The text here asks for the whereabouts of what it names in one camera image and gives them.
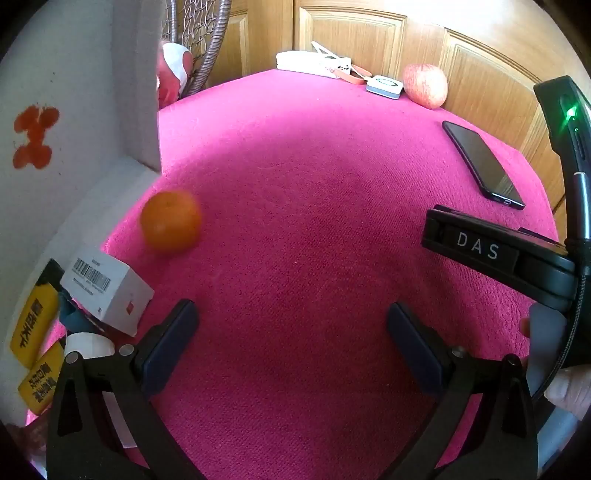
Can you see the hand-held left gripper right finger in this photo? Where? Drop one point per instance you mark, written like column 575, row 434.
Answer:
column 415, row 350

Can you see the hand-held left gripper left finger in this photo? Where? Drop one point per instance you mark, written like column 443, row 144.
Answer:
column 168, row 346

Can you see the orange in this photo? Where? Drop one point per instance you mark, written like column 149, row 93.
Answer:
column 171, row 221

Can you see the person's right hand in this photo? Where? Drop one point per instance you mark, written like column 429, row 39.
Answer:
column 575, row 392

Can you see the white barcode box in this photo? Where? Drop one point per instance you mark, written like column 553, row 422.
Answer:
column 108, row 293

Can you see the teal plastic item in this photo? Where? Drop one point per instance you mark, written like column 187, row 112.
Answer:
column 76, row 316

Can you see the black smartphone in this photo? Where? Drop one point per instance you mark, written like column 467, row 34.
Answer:
column 482, row 164

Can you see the yellow printed packet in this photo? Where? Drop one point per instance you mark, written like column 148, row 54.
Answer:
column 41, row 378
column 32, row 323

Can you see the pink tablecloth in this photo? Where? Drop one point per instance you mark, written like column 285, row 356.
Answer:
column 314, row 221

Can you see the red apple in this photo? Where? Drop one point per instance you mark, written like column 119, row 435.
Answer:
column 425, row 85

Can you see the small white square device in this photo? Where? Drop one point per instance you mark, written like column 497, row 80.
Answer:
column 384, row 86

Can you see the red and white clip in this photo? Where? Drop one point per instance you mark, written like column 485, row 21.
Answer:
column 353, row 74

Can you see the round red white cushion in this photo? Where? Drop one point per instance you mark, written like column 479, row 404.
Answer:
column 173, row 69

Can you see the brown wicker hanging chair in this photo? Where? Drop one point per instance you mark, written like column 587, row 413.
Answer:
column 210, row 60

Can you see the flat white box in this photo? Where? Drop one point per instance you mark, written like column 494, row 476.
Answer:
column 307, row 62

